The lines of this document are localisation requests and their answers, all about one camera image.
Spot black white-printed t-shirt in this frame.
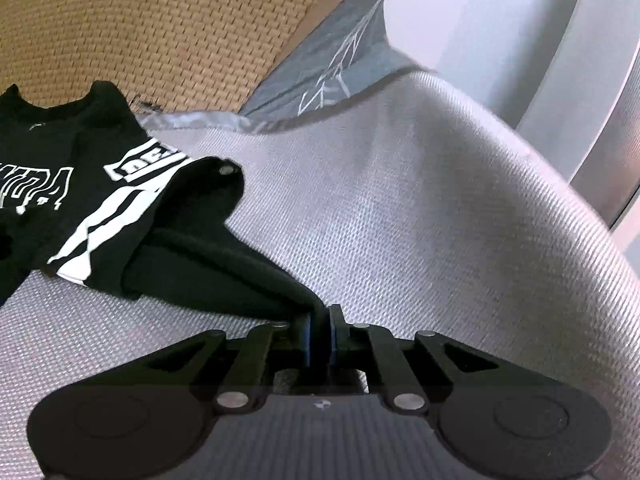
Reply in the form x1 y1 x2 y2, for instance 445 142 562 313
0 80 326 326

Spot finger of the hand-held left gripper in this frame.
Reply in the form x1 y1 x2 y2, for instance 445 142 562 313
150 157 246 241

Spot grey printed cloth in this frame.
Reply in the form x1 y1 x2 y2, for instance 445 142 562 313
240 0 436 133

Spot tan woven mattress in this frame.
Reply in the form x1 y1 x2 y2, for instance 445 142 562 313
0 0 346 116

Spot white wardrobe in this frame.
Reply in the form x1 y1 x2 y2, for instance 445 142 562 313
380 0 640 231

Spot white woven bed mat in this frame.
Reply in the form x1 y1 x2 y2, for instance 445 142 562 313
0 67 640 480

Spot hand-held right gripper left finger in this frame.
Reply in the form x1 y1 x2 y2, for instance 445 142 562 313
132 310 317 413

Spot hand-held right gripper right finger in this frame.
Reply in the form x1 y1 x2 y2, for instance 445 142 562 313
327 304 511 413

